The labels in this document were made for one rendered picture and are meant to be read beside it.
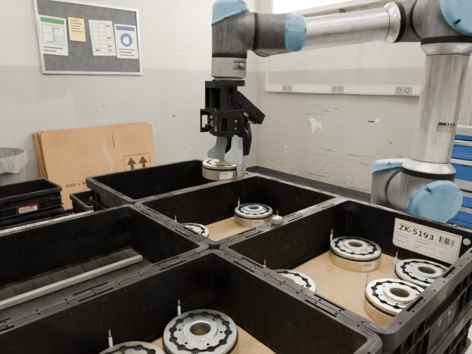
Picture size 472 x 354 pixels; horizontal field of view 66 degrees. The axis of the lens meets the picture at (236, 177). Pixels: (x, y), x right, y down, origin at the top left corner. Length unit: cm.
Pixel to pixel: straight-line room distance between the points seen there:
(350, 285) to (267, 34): 51
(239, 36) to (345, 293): 53
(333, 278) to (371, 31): 59
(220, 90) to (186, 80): 335
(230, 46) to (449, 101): 49
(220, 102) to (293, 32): 20
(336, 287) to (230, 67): 47
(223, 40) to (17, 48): 287
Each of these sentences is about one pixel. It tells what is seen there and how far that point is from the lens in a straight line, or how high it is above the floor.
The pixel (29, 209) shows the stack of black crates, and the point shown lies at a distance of 230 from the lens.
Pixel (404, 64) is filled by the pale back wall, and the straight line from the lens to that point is 367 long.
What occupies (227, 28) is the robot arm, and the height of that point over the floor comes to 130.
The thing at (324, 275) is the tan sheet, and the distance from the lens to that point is 75.
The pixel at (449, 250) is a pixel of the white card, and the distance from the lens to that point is 81.
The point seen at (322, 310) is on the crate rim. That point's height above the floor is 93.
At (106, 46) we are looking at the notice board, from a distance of 372.
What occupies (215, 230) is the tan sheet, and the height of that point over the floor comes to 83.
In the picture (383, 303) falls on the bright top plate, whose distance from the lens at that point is 64.
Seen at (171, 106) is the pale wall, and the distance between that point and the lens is 402.
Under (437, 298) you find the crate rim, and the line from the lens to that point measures 57.
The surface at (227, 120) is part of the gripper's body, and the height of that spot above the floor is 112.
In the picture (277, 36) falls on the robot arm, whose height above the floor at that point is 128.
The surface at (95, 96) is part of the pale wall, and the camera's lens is 367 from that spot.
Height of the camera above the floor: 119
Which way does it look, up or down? 15 degrees down
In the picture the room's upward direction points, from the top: straight up
